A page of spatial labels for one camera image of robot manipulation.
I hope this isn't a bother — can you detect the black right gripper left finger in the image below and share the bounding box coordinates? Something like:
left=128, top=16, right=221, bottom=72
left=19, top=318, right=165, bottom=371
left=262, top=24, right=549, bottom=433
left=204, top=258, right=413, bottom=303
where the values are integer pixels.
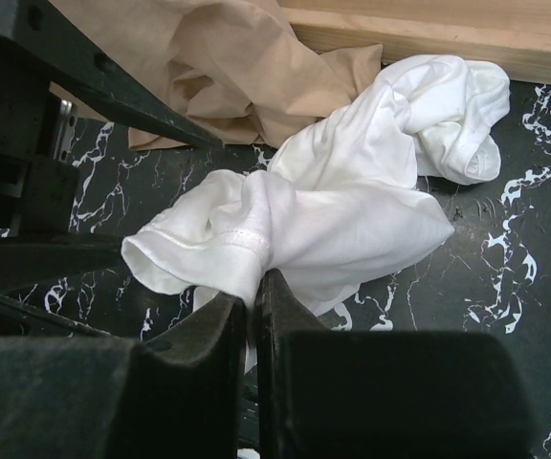
left=0, top=295, right=245, bottom=458

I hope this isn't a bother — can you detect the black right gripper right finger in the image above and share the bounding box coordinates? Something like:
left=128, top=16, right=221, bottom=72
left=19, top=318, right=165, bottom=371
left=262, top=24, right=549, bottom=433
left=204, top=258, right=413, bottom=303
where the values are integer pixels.
left=253, top=270, right=536, bottom=458

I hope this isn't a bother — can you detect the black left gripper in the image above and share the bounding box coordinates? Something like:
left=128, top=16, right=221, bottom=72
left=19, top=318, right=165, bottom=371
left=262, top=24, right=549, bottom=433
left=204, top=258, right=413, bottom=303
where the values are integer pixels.
left=0, top=1, right=223, bottom=293

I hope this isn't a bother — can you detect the white t shirt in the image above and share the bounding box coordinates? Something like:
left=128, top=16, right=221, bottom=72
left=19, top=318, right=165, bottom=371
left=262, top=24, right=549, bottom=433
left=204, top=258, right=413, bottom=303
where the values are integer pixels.
left=121, top=55, right=510, bottom=313

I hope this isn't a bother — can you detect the beige t shirt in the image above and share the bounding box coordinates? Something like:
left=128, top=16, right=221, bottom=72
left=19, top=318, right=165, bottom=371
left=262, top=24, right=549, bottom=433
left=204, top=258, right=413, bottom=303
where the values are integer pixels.
left=56, top=1, right=383, bottom=147

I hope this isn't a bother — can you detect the wooden clothes rack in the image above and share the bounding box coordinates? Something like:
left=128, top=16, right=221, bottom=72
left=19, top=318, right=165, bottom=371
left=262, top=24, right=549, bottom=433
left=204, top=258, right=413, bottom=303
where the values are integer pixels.
left=279, top=0, right=551, bottom=84

